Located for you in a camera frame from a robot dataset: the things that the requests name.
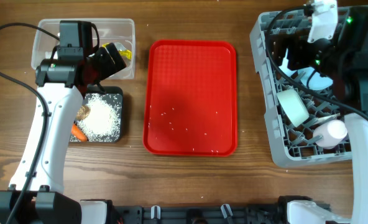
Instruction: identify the large light blue plate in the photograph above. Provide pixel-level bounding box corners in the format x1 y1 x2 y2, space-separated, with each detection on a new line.
279 50 333 91

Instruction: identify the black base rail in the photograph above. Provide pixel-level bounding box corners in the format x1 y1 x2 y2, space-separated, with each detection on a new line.
115 203 288 224

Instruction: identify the clear plastic waste bin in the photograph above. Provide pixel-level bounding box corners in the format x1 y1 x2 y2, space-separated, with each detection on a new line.
31 18 136 80

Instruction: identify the grey dishwasher rack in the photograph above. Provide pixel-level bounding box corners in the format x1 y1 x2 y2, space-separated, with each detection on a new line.
250 6 357 167

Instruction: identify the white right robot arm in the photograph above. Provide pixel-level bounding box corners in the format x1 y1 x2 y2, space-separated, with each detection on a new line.
265 3 368 223

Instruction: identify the brown walnut shell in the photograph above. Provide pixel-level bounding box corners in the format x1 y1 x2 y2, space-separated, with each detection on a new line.
75 105 90 121

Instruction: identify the black rectangular tray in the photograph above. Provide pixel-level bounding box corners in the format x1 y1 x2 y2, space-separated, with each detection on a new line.
68 86 124 144

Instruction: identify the yellow foil wrapper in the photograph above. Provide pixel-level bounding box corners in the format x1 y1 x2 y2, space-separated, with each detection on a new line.
113 42 132 60

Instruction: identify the white rice pile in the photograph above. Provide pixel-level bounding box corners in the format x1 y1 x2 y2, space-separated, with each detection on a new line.
76 93 123 143

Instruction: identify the white plastic spoon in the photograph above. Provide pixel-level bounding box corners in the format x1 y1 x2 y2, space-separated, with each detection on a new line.
315 113 341 124

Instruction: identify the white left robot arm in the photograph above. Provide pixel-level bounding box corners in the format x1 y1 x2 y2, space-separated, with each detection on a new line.
0 21 126 223

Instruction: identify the red plastic tray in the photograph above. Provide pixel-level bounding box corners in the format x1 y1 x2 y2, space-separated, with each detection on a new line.
143 40 237 157

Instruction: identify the green bowl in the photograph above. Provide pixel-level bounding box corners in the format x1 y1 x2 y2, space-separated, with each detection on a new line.
277 89 310 127

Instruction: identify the pink plastic cup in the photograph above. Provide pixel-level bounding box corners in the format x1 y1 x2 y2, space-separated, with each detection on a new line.
313 119 348 149

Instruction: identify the orange carrot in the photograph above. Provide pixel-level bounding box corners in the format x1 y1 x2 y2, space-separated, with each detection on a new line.
71 123 88 141

